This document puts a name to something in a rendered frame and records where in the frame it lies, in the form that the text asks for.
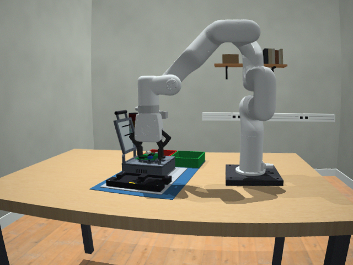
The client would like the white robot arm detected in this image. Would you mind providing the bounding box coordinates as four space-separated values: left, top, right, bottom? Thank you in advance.
135 20 276 176

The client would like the green bin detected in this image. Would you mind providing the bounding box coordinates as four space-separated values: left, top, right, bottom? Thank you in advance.
171 151 205 168

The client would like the red bin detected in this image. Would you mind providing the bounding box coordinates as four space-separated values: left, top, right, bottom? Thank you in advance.
150 149 177 156

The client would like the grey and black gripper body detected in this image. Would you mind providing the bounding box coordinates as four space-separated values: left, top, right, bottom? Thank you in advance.
135 113 164 142

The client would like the green circuit board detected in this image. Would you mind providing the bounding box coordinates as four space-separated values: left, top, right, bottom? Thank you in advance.
136 151 158 160

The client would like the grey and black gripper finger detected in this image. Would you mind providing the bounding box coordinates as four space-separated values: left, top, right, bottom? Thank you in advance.
129 132 143 157
156 130 171 160

